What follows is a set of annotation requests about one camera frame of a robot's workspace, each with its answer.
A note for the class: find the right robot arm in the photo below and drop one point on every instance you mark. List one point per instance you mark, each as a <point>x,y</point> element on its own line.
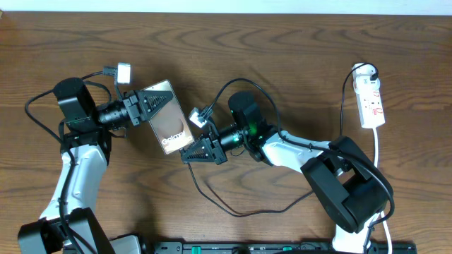
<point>351,189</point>

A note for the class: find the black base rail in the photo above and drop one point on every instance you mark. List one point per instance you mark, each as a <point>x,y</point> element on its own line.
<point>265,247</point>

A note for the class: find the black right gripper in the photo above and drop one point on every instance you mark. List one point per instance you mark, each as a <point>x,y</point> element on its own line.
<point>210,154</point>

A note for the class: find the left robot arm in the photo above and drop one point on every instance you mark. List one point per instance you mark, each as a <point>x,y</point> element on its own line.
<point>68,224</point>

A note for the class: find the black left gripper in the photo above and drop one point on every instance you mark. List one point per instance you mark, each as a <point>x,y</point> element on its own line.
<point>133,105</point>

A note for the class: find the white power strip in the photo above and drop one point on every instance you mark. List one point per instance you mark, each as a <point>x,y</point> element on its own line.
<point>366,84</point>

